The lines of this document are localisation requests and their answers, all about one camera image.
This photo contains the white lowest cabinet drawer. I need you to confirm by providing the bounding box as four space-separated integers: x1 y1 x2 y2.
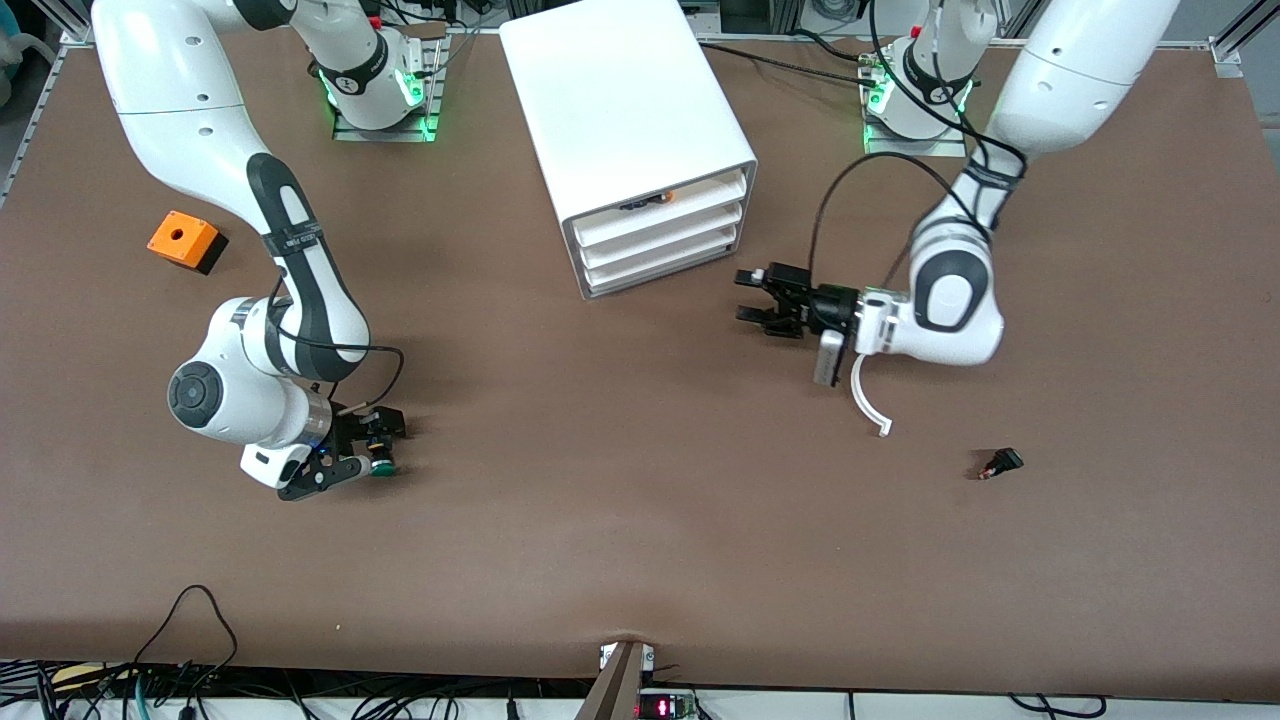
583 228 743 294

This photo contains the white middle cabinet drawer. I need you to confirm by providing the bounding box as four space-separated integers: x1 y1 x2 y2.
578 205 746 271

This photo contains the white uppermost cabinet drawer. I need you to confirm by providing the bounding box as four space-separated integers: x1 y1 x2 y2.
570 168 749 249

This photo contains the white drawer cabinet shell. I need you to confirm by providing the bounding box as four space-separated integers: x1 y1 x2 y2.
498 0 758 301

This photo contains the white curved plastic strip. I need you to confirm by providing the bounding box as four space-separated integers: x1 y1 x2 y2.
850 352 894 438

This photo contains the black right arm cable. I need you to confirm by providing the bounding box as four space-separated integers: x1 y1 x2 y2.
268 288 407 413

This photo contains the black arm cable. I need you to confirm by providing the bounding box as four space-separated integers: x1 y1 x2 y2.
268 288 407 413
808 0 1029 301

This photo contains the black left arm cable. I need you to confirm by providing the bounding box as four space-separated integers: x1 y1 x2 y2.
808 0 1029 301

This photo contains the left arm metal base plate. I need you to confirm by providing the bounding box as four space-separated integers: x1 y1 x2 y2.
862 110 969 158

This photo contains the thick black braided cable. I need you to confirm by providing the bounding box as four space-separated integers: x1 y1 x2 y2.
697 40 883 89

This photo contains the black looped cable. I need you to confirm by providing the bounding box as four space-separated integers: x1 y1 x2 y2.
130 585 241 720

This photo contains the orange button enclosure box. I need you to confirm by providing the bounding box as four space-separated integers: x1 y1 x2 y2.
147 210 230 276

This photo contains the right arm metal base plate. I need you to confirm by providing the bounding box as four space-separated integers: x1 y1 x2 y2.
332 30 448 143

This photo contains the brown camera support beam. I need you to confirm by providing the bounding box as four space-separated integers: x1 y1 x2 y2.
575 640 657 720

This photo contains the aluminium frame rail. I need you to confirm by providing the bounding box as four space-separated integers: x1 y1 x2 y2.
0 25 96 206

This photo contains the short black cable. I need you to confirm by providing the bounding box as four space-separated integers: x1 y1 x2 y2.
1008 692 1109 718

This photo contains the aluminium frame corner profile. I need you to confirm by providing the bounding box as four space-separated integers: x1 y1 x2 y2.
1208 0 1280 79

